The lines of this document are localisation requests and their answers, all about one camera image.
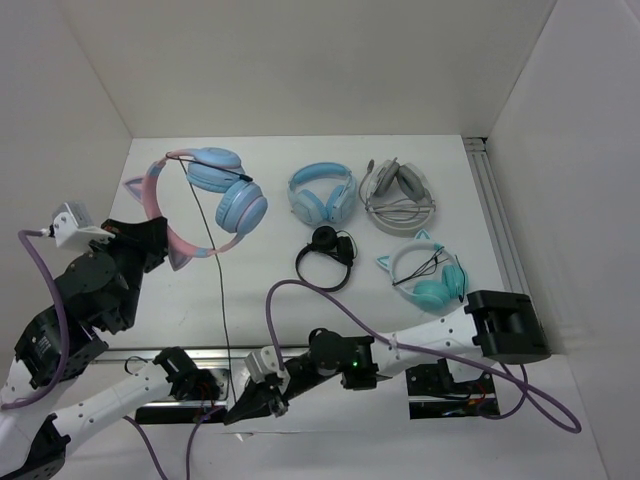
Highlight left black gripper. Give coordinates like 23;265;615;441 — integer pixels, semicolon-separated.
88;214;171;327

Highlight black headphone audio cable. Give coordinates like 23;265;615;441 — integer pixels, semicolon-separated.
167;153;254;406

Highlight pink blue cat-ear headphones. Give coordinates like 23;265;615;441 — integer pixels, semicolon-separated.
123;147;268;271

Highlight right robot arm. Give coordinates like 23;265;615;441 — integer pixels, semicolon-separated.
223;290;551;426

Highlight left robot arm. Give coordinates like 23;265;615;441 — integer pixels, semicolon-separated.
1;217;221;479

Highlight black on-ear headphones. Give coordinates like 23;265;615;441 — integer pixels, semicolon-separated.
294;225;359;294

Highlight light blue headphones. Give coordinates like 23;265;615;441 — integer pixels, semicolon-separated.
287;162;358;227

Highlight teal white cat-ear headphones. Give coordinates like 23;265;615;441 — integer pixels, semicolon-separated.
375;229;470;312

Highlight grey white gaming headset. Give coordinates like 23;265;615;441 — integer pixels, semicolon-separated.
358;158;437;238

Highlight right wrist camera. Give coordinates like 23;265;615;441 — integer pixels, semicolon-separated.
245;346;291;392

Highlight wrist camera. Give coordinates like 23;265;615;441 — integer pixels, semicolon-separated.
245;346;291;392
50;201;115;252

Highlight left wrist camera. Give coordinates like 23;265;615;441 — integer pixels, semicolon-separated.
50;201;115;252

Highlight purple floor cable left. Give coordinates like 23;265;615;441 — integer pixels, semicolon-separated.
124;404;226;480

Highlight purple floor cable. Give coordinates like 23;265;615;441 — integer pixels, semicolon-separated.
472;364;531;419
124;404;226;480

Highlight aluminium rail front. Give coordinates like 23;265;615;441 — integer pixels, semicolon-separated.
93;346;308;364

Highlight aluminium rail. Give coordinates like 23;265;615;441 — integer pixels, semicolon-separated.
462;137;530;295
93;346;308;364

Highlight purple floor cable right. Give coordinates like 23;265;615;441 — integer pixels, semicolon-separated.
472;364;531;419

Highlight aluminium rail right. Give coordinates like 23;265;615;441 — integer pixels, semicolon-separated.
462;137;530;295

